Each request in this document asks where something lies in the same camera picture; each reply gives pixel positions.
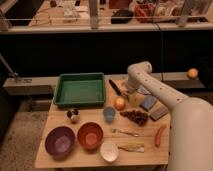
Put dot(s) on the bunch of dark grapes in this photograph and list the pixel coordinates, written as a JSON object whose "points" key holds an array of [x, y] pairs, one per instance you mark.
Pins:
{"points": [[136, 116]]}

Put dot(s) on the purple bowl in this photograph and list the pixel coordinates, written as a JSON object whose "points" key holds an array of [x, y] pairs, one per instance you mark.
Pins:
{"points": [[60, 141]]}

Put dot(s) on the metal fork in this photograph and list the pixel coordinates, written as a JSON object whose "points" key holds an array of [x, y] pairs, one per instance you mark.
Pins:
{"points": [[113, 130]]}

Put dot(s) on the orange carrot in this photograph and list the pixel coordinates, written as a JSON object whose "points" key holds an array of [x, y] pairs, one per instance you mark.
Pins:
{"points": [[158, 135]]}

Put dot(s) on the orange bowl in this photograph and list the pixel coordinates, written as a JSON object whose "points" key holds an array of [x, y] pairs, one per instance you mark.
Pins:
{"points": [[90, 135]]}

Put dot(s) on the green plastic tray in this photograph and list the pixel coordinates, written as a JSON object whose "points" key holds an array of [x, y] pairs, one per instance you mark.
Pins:
{"points": [[80, 90]]}

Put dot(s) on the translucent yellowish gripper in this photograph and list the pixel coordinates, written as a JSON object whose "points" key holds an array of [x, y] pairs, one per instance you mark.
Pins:
{"points": [[132, 97]]}

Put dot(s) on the grey sponge block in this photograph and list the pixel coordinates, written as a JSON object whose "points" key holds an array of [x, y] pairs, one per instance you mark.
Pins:
{"points": [[158, 113]]}

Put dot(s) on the orange fruit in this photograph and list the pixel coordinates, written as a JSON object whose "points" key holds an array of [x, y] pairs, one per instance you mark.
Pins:
{"points": [[119, 103]]}

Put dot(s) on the blue plastic cup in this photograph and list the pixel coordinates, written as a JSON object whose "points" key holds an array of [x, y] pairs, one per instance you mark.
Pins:
{"points": [[109, 114]]}

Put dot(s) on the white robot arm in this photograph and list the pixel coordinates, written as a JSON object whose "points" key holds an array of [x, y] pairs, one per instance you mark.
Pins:
{"points": [[191, 132]]}

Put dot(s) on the blue grey cloth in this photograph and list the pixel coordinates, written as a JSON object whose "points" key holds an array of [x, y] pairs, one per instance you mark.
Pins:
{"points": [[143, 91]]}

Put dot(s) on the orange ball on ledge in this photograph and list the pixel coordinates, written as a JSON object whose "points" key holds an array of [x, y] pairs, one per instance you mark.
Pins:
{"points": [[192, 73]]}

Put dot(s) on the blue sponge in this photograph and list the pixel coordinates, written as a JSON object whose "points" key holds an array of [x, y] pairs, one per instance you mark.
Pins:
{"points": [[148, 102]]}

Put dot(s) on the black bag on shelf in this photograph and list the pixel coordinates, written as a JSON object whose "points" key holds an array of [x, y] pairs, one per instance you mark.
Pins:
{"points": [[121, 16]]}

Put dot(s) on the small white bowl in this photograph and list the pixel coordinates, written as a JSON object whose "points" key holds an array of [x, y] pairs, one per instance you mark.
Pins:
{"points": [[109, 151]]}

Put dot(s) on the red tool on shelf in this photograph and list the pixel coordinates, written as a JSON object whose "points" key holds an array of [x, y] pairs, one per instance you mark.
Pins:
{"points": [[144, 12]]}

